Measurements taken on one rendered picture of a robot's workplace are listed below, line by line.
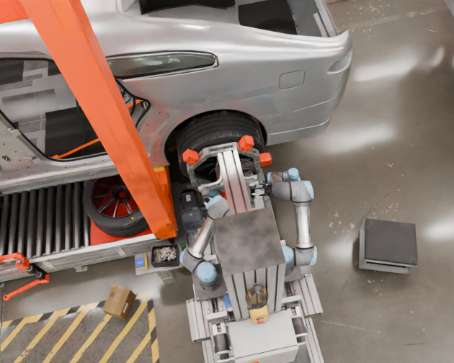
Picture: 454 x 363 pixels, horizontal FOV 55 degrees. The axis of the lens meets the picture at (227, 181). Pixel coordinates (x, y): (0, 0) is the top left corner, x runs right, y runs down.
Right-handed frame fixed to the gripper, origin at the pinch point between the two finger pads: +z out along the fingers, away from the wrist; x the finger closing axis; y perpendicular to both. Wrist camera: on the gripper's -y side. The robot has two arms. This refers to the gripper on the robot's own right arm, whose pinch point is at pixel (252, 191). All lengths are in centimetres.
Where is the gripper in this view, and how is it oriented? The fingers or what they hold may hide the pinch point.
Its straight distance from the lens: 319.6
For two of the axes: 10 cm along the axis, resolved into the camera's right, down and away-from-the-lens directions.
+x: 1.7, 8.5, -5.0
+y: -0.8, -4.9, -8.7
